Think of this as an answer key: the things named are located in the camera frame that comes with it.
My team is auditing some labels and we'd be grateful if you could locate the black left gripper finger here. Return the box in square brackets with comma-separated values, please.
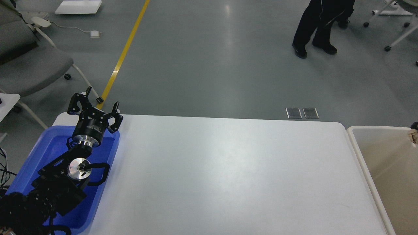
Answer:
[67, 86, 93, 116]
[104, 102, 123, 133]

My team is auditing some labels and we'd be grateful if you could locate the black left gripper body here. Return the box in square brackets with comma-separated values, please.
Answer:
[72, 111, 108, 147]

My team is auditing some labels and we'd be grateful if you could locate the brown paper ball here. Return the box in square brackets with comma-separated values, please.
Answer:
[409, 129, 418, 144]

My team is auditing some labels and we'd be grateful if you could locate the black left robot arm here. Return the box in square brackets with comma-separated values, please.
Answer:
[1, 87, 123, 235]

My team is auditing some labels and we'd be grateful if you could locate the beige plastic bin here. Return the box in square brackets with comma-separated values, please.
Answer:
[347, 126, 418, 235]

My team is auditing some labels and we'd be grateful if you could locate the blue plastic tray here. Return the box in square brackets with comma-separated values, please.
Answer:
[6, 125, 120, 230]

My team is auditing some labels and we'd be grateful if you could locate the grey office chair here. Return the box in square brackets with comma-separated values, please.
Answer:
[0, 3, 104, 128]

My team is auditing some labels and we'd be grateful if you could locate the small white side table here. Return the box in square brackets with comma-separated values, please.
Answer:
[0, 93, 21, 122]

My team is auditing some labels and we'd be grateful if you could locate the white flat board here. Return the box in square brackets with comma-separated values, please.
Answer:
[54, 0, 103, 15]

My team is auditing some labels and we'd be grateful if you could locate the right metal floor plate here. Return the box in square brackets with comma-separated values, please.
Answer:
[302, 107, 319, 119]

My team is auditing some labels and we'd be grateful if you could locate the metal floor plate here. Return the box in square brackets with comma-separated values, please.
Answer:
[302, 107, 319, 119]
[285, 107, 302, 119]

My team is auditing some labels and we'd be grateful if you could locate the white wheeled chair base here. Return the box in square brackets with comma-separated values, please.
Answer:
[363, 0, 418, 66]

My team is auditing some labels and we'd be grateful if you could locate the left metal floor plate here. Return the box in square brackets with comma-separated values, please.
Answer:
[285, 107, 302, 119]

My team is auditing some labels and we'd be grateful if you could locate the person in black trousers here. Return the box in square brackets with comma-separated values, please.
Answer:
[292, 0, 355, 59]

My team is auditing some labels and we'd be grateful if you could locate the white power adapter with cable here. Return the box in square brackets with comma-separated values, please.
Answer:
[49, 21, 101, 39]

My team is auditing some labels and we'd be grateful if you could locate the black cable bundle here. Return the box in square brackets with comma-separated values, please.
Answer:
[0, 147, 17, 190]

